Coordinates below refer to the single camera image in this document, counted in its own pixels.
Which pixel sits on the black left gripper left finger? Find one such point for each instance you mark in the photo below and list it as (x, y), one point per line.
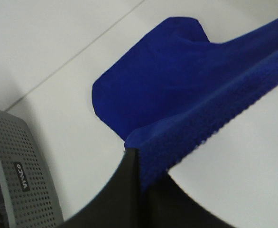
(117, 204)

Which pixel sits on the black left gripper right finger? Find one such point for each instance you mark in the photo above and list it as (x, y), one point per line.
(165, 205)

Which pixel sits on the blue towel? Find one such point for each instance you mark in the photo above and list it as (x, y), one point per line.
(174, 89)

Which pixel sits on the grey perforated plastic basket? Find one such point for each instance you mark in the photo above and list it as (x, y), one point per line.
(29, 194)

